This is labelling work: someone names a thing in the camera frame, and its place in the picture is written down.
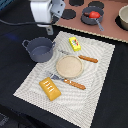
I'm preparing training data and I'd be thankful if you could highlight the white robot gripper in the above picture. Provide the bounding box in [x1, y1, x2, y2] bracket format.
[30, 0, 65, 35]

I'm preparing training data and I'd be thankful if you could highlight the grey toy pot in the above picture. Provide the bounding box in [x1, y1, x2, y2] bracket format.
[22, 37, 55, 63]

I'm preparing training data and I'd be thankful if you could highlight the yellow toy butter box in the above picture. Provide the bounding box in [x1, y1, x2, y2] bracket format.
[69, 37, 81, 51]

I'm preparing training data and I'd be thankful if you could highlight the brown toy sausage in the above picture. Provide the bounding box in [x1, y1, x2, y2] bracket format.
[83, 11, 90, 17]

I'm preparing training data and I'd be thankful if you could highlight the orange toy bread loaf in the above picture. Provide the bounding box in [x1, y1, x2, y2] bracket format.
[39, 77, 61, 101]

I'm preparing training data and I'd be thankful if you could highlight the red toy tomato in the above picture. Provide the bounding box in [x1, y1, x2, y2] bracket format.
[89, 11, 100, 18]

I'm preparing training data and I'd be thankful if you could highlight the black stove burner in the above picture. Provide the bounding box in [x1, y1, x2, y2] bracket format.
[88, 1, 104, 9]
[62, 9, 76, 20]

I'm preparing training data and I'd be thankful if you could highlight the grey toy frying pan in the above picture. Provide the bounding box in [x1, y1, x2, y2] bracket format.
[81, 6, 104, 31]

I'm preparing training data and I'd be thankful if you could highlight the round wooden plate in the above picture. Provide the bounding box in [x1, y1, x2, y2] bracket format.
[56, 55, 83, 78]

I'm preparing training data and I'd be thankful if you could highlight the beige bowl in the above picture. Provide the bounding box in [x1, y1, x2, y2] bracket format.
[119, 5, 128, 30]

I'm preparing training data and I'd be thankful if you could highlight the white woven placemat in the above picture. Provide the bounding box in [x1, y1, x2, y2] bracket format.
[14, 31, 115, 128]

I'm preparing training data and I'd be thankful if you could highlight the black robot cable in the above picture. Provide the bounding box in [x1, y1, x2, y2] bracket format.
[0, 18, 39, 27]

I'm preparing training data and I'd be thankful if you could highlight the toy knife wooden handle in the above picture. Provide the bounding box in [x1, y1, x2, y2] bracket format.
[58, 49, 99, 64]

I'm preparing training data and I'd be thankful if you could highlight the toy fork wooden handle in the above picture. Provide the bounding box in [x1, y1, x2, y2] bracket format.
[46, 71, 87, 91]

